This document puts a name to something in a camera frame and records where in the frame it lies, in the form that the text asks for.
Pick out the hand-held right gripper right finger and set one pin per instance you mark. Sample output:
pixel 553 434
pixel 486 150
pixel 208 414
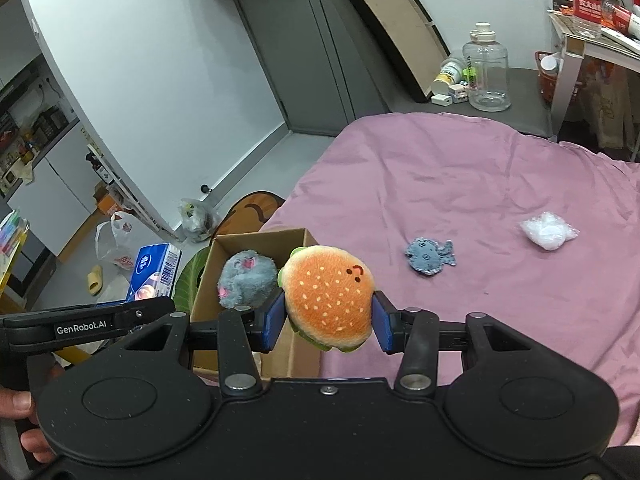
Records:
pixel 382 322

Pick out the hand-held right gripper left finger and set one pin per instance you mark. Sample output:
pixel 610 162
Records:
pixel 274 321

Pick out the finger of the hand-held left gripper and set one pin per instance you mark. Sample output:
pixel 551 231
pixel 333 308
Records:
pixel 150 312

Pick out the blue tissue pack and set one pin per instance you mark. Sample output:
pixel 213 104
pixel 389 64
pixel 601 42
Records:
pixel 150 270

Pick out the grey plush mouse toy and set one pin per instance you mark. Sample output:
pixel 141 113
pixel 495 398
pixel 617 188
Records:
pixel 250 280

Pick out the burger plush toy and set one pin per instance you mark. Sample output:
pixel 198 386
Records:
pixel 330 295

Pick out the brown cardboard box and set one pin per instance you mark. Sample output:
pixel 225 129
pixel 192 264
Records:
pixel 260 242

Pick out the person's left hand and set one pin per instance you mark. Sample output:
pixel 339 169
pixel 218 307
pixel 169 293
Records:
pixel 15 404

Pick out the translucent plastic container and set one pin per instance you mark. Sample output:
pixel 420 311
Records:
pixel 112 290

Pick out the green leaf mat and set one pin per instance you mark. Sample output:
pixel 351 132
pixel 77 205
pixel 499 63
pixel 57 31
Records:
pixel 187 280

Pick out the yellow wooden table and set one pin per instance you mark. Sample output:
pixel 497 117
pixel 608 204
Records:
pixel 75 357

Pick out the yellow slipper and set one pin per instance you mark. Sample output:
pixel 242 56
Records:
pixel 95 281

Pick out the white plastic bag red print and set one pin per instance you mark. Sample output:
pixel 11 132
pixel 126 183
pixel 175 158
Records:
pixel 117 245

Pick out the small grey-blue plush toy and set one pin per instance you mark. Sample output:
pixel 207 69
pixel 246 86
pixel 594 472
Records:
pixel 427 257

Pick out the stack of colourful books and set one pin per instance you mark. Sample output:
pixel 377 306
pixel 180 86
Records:
pixel 12 237

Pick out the small clear trash bag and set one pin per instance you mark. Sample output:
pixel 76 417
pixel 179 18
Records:
pixel 200 220

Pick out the brown cartoon floor mat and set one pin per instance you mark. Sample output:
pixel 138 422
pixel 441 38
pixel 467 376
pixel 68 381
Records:
pixel 250 210

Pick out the orange carton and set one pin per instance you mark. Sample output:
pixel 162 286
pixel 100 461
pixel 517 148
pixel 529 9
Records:
pixel 110 200

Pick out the white kitchen cabinet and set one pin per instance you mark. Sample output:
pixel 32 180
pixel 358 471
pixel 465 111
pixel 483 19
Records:
pixel 55 195

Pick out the black spray bottle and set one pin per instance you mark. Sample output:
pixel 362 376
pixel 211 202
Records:
pixel 97 166

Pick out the pink bed sheet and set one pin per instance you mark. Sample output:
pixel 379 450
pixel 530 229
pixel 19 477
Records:
pixel 475 185

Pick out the clear bag of white cotton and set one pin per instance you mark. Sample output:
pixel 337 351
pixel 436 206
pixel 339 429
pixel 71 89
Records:
pixel 547 230

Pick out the row of kitchen jars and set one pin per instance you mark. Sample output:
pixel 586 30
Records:
pixel 40 125

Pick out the small white box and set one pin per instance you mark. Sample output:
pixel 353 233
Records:
pixel 459 92
pixel 441 100

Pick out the white medicine bottle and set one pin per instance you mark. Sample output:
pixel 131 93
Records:
pixel 447 75

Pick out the grey door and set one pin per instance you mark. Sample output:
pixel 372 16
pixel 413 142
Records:
pixel 310 60

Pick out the clear plastic water jug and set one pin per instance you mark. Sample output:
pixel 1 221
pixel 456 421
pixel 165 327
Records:
pixel 487 75

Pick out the black flat box lid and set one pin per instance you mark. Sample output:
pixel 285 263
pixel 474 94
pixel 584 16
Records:
pixel 395 25

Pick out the white desk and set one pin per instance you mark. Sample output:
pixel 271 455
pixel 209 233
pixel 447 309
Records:
pixel 570 75

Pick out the brown paper bag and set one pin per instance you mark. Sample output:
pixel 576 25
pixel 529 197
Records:
pixel 612 105

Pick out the small red label bottle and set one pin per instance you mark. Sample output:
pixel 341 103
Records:
pixel 620 17

